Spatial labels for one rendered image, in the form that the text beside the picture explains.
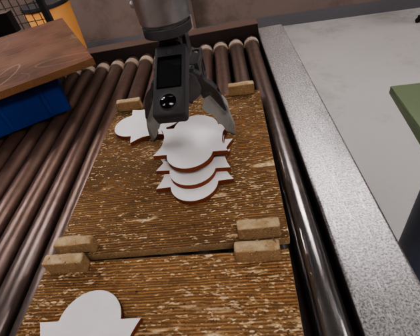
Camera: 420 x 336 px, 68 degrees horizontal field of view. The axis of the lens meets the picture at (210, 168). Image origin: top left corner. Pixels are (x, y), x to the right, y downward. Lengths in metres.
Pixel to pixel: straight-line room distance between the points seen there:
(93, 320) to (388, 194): 1.60
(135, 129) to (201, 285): 0.39
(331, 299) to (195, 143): 0.32
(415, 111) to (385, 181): 1.14
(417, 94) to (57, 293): 0.78
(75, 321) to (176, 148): 0.30
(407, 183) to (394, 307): 1.49
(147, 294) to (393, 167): 1.71
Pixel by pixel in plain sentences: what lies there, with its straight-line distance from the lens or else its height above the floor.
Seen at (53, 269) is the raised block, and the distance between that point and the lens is 0.51.
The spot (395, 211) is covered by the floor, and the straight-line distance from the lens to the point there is 1.76.
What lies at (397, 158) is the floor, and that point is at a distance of 2.04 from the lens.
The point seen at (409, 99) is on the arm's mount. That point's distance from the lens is 0.81.
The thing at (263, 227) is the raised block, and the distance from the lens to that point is 0.43.
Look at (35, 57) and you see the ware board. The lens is 1.01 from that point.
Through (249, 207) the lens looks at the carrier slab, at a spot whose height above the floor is 0.94.
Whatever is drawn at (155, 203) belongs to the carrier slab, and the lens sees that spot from 0.53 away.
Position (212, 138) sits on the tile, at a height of 0.98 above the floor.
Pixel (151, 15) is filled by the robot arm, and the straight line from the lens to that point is 0.46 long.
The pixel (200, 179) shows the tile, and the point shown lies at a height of 0.96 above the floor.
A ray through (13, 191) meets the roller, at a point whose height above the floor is 0.92.
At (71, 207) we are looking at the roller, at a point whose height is 0.92.
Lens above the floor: 1.31
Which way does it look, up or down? 42 degrees down
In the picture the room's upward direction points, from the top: 13 degrees counter-clockwise
